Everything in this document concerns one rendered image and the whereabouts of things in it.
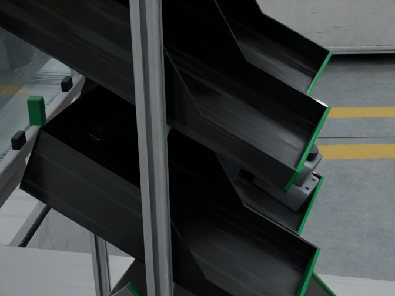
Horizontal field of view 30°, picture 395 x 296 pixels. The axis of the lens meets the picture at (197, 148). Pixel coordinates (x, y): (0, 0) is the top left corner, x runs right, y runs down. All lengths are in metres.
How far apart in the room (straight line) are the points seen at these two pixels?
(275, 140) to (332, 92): 3.59
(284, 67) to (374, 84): 3.59
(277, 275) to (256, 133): 0.17
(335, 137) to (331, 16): 1.05
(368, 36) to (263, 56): 3.83
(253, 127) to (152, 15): 0.16
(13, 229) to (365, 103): 2.91
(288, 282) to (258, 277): 0.03
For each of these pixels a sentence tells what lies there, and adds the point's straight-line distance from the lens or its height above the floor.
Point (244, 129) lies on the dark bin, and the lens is 0.64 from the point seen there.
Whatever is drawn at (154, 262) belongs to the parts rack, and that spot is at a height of 1.27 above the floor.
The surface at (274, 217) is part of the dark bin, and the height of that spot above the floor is 1.20.
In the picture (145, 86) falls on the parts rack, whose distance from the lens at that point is 0.57.
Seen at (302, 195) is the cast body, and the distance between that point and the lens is 0.84.
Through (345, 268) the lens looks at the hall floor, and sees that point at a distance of 2.80.
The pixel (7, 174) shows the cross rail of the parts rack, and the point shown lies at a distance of 0.74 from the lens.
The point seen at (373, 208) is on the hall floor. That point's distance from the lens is 3.17.
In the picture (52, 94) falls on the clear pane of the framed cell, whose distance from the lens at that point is 1.92.
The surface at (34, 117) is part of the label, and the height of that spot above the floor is 1.32.
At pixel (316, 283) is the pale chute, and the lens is 0.99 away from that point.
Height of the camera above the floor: 1.65
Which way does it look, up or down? 27 degrees down
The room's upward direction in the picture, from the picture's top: 1 degrees counter-clockwise
